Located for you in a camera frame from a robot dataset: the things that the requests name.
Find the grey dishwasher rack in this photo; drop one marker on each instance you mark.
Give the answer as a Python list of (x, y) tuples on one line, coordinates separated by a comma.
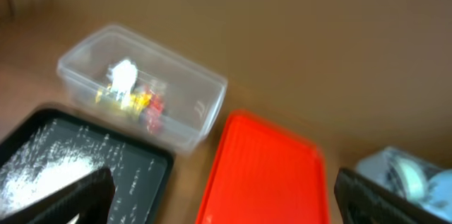
[(379, 169)]

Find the clear plastic waste bin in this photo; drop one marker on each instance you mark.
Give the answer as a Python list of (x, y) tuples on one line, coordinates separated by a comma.
[(193, 95)]

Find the white rice grains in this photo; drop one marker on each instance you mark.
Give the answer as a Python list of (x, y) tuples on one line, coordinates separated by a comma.
[(60, 153)]

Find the light blue bowl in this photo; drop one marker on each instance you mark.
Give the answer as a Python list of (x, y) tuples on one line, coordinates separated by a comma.
[(438, 200)]

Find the black food waste bin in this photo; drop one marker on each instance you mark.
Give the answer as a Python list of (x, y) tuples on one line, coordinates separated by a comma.
[(22, 133)]

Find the red snack wrapper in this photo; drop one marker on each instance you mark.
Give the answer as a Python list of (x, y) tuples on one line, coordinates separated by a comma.
[(153, 113)]

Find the white tissue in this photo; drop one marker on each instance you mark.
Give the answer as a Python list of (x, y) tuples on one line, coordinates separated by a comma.
[(123, 76)]

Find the yellow snack wrapper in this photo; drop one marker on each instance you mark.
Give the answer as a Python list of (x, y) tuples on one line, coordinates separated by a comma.
[(132, 103)]

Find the green bowl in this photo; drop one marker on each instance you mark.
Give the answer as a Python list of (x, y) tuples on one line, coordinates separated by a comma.
[(412, 178)]

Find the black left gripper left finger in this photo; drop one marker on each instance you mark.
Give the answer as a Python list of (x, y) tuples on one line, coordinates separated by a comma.
[(88, 200)]

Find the red plastic tray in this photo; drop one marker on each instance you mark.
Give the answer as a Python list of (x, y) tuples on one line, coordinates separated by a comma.
[(263, 173)]

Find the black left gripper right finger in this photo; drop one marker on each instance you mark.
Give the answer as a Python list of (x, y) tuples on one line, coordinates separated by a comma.
[(362, 201)]

